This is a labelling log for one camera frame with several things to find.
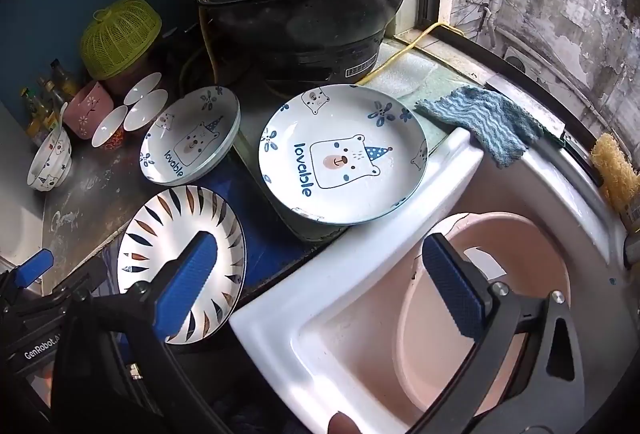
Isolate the white patterned bowl with spoon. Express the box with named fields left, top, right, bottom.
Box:
left=26, top=128, right=73, bottom=192

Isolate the pink plastic basin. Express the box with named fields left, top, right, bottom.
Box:
left=394, top=212, right=570, bottom=411

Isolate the leaf pattern striped plate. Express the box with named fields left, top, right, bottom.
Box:
left=116, top=185, right=247, bottom=345

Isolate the condiment bottles cluster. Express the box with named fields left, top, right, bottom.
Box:
left=20, top=59, right=79, bottom=145

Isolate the small white bowl lower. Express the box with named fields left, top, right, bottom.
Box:
left=91, top=105, right=128, bottom=151

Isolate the small white bowl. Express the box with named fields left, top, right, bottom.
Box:
left=91, top=105, right=128, bottom=151
left=124, top=72, right=162, bottom=106
left=124, top=88, right=168, bottom=132

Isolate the pink floral cup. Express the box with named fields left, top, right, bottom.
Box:
left=63, top=80, right=114, bottom=139

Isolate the small white bowl middle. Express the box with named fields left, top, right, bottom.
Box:
left=124, top=88, right=168, bottom=132

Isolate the white ceramic sink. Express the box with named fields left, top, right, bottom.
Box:
left=231, top=130, right=639, bottom=433

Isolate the yellow loofah sponge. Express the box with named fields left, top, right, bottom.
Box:
left=590, top=133, right=639, bottom=213

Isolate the small white bowl upper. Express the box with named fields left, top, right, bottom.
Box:
left=124, top=72, right=162, bottom=106

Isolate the green mesh food cover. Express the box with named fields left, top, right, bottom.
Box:
left=79, top=0, right=162, bottom=80

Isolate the blue wavy dish cloth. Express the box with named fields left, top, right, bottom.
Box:
left=416, top=85, right=544, bottom=168

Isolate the white bear plate lovable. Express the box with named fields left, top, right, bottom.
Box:
left=257, top=84, right=428, bottom=226

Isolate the large black cooking pot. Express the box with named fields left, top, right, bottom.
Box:
left=198, top=0, right=404, bottom=90

